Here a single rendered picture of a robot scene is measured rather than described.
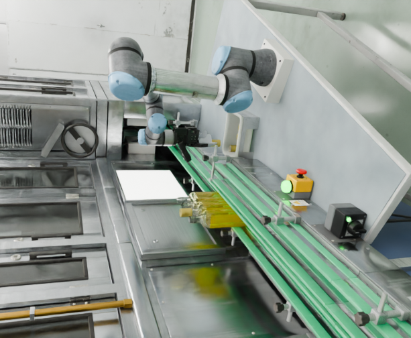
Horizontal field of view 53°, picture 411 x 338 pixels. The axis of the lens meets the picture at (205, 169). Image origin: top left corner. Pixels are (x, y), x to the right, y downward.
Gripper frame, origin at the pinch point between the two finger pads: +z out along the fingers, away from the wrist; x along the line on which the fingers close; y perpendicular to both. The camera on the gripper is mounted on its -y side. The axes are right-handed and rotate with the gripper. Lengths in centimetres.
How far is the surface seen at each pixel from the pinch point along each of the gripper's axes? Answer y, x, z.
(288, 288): -19, -85, -2
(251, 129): 10.2, -10.6, 13.9
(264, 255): -19, -66, -1
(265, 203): -3, -59, -1
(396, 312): 1, -121, 0
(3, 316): -29, -71, -84
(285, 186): 4, -58, 7
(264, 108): 21.1, -13.6, 16.8
